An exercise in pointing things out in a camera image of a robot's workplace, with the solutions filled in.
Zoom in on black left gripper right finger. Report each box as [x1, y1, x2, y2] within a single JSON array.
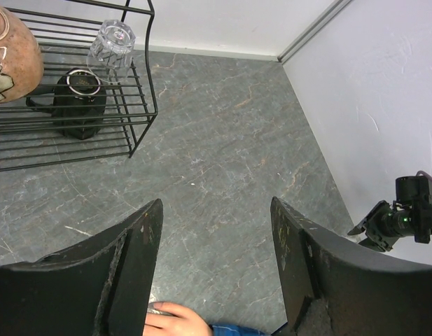
[[270, 197, 432, 335]]

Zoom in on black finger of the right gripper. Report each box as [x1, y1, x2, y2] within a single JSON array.
[[347, 225, 365, 235]]

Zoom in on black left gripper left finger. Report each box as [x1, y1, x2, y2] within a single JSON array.
[[0, 199, 163, 335]]

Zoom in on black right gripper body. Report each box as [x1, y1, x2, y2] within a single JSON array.
[[362, 176, 432, 252]]

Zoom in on blue plaid sleeve forearm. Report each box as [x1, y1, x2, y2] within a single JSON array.
[[209, 324, 269, 336]]

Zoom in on person's hand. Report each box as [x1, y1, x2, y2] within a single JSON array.
[[143, 302, 213, 336]]

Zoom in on black mug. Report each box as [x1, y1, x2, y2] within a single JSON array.
[[25, 68, 107, 140]]

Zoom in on clear drinking glass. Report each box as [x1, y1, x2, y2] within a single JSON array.
[[86, 20, 136, 83]]

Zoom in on brown ceramic bowl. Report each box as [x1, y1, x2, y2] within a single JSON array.
[[0, 6, 44, 104]]

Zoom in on black wire rack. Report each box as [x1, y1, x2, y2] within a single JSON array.
[[0, 1, 158, 172]]

